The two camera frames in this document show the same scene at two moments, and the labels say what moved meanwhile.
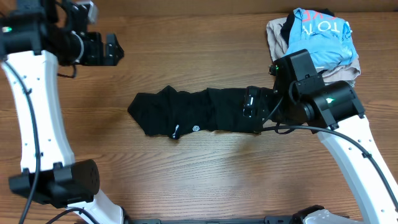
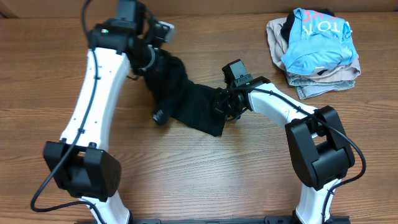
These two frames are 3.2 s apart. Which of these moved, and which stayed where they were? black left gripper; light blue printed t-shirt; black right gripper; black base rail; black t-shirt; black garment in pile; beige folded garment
Moved: black left gripper; black right gripper; black t-shirt
Stayed: black garment in pile; beige folded garment; black base rail; light blue printed t-shirt
